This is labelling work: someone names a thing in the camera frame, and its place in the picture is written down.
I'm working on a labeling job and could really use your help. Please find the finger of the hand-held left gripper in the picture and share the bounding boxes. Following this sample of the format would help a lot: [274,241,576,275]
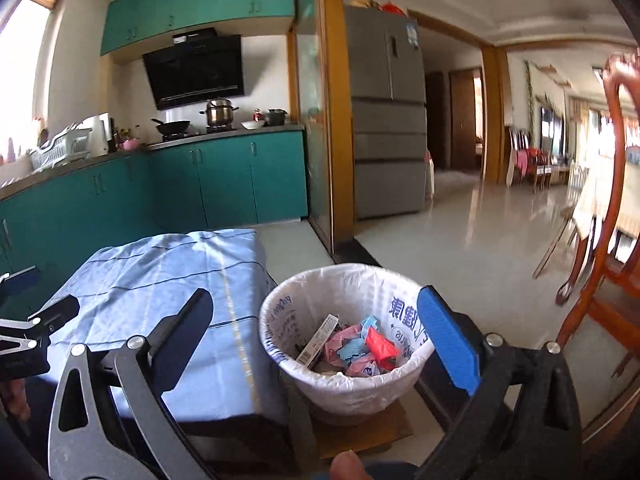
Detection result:
[0,267,41,301]
[0,294,81,361]

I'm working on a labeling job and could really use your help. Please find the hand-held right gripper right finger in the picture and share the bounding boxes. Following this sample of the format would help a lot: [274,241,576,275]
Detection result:
[412,285,583,480]

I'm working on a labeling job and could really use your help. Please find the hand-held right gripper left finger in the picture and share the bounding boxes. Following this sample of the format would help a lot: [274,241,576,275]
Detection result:
[47,287,218,480]

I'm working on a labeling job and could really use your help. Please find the red snack packet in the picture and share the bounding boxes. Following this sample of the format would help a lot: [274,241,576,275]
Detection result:
[365,327,401,361]

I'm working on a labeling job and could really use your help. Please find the wastebasket with white liner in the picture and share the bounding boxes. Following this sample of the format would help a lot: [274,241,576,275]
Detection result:
[258,262,436,427]

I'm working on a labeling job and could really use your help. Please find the pink translucent plastic bag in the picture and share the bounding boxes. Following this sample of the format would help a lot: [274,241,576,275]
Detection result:
[324,325,361,361]

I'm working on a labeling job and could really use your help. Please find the blue and white medicine box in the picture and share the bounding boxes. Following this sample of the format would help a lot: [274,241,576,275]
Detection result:
[295,314,341,366]

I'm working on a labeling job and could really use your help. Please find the person's left hand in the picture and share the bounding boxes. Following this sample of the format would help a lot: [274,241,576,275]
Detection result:
[2,377,31,423]

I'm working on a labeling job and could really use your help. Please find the person's right hand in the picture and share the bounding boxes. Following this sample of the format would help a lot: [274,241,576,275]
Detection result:
[330,450,368,480]

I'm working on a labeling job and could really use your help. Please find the blue checked tablecloth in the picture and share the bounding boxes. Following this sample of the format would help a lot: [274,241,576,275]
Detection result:
[30,229,291,423]

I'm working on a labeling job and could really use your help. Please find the brown cardboard sheet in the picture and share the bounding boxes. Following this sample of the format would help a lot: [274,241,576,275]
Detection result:
[310,400,416,461]

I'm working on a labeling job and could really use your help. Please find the white dish rack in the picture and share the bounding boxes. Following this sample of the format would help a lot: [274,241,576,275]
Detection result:
[30,127,93,171]

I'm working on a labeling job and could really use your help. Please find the person's right leg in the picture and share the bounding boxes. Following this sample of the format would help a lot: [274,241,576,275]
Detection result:
[362,460,421,480]

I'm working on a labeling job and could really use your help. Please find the wooden stool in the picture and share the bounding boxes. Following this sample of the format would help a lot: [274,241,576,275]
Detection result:
[532,205,576,281]

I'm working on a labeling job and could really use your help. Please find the white kitchen appliance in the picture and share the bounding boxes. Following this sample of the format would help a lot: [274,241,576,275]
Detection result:
[82,114,113,157]

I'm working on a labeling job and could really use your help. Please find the teal lower cabinets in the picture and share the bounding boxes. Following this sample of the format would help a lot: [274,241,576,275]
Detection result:
[0,130,309,301]

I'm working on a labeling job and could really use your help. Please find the teal cabinets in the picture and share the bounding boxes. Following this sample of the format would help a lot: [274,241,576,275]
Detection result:
[0,130,309,301]
[100,0,296,57]

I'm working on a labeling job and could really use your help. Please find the red-brown wooden chair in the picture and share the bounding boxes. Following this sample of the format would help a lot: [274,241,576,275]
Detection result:
[555,47,640,381]

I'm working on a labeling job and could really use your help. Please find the wooden dining table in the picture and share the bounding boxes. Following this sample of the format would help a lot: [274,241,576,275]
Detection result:
[555,160,640,306]

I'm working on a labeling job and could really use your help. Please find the row of wooden chairs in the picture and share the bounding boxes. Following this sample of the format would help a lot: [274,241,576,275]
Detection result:
[509,125,553,191]

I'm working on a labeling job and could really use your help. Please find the gas stove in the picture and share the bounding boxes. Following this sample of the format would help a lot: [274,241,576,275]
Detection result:
[161,127,238,142]

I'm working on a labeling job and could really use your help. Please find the kitchen window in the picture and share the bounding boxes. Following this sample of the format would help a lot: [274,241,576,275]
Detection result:
[0,0,68,161]

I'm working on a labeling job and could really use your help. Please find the black wok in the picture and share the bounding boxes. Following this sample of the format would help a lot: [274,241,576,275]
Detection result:
[151,118,192,136]

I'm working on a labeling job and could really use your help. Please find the silver refrigerator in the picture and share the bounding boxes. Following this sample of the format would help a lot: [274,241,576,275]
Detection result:
[345,4,428,220]

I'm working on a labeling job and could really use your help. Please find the brown wooden door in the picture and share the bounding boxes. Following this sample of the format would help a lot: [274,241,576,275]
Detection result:
[447,67,485,173]

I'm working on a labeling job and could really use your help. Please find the steel stock pot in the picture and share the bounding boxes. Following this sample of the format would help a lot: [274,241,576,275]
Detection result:
[200,98,240,128]

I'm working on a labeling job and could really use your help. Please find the flat screen television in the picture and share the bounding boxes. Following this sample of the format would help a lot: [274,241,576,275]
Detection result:
[539,105,566,156]

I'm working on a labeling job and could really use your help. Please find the wooden framed glass door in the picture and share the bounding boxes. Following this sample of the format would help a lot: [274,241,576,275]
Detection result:
[287,0,355,256]

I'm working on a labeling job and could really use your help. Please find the green vine garland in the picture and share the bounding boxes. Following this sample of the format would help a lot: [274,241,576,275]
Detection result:
[522,60,536,131]

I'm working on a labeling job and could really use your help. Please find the black range hood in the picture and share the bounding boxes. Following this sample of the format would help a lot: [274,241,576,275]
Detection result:
[142,27,246,111]

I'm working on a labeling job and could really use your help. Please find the teal upper cabinets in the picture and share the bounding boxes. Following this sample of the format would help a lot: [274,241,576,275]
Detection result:
[100,0,296,57]

